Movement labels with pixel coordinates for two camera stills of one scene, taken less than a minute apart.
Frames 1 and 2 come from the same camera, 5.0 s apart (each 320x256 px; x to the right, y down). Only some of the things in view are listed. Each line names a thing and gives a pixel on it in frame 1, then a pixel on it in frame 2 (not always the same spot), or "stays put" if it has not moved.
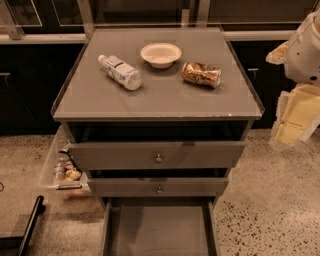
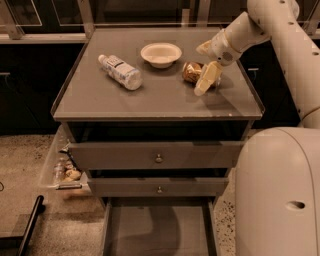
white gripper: [302, 55] -> [221, 47]
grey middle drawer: [159, 187] stays put
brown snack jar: [208, 76] stays put
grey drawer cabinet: [156, 116] stays put
